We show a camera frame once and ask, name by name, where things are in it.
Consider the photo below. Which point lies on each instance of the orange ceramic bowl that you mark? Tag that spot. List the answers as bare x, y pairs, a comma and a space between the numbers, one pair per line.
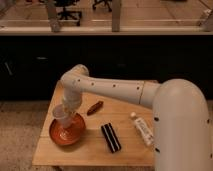
70, 135

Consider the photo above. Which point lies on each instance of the wooden table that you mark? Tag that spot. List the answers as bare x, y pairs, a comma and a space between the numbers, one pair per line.
92, 149

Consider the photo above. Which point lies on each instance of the dark cabinet counter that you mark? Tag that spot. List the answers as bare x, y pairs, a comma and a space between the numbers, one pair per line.
30, 65

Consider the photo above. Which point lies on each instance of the black striped rectangular box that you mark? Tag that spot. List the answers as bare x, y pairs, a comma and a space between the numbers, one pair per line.
111, 138

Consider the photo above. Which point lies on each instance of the white plastic bottle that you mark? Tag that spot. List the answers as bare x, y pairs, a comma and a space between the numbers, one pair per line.
145, 131

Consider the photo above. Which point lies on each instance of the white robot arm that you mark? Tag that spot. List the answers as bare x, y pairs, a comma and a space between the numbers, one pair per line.
181, 120

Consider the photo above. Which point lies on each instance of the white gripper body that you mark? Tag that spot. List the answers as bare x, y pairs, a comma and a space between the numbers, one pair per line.
71, 103

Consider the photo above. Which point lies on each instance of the white ceramic cup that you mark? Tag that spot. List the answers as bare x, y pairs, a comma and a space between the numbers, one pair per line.
62, 116

